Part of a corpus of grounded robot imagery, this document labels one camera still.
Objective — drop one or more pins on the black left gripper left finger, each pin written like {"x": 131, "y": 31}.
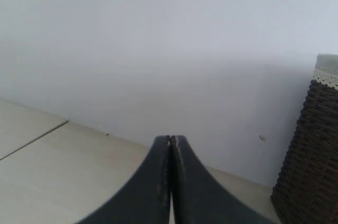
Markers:
{"x": 146, "y": 196}

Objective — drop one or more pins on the dark brown wicker basket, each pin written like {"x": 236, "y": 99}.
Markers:
{"x": 306, "y": 189}

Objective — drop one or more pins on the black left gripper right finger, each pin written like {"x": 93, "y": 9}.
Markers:
{"x": 198, "y": 197}

